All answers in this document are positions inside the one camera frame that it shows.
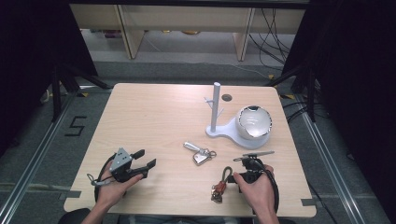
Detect bundle of black cables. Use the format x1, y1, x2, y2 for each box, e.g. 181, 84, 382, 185
247, 8, 297, 71

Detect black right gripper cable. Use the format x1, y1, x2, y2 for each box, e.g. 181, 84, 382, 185
248, 158, 280, 216

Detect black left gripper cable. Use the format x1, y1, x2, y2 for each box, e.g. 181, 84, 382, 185
93, 152, 118, 203

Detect person's right hand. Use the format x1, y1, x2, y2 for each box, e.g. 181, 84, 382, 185
233, 164, 276, 217

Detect metal floor rail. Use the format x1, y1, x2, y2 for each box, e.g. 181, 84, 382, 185
0, 91, 79, 220
298, 92, 363, 224

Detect black tape numeral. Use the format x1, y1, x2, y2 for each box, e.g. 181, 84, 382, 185
64, 116, 88, 137

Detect keychain with olive loop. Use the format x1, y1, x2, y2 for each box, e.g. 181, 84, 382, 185
210, 166, 233, 204

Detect person's left hand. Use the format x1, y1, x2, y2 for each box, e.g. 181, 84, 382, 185
97, 161, 145, 208

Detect white bowl with dark rim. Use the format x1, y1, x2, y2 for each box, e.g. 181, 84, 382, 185
235, 105, 274, 140

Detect beige desk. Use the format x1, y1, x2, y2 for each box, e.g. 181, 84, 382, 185
69, 3, 306, 62

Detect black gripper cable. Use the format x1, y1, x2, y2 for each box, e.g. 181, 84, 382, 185
93, 152, 118, 203
248, 158, 280, 216

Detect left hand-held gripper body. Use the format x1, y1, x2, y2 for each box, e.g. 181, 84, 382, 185
108, 147, 148, 184

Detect grey cord loop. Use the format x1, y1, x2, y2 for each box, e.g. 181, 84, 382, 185
86, 173, 114, 188

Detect person's dark clothing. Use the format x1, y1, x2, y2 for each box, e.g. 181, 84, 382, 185
57, 207, 244, 224

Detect white key holder stand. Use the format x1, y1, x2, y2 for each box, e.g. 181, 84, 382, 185
204, 81, 272, 149

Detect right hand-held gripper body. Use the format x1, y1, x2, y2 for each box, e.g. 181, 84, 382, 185
233, 150, 276, 185

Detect black metal stand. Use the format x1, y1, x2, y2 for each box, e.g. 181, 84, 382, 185
49, 62, 112, 123
264, 64, 318, 123

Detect silver keys with heart tag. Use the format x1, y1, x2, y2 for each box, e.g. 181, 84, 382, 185
182, 141, 218, 166

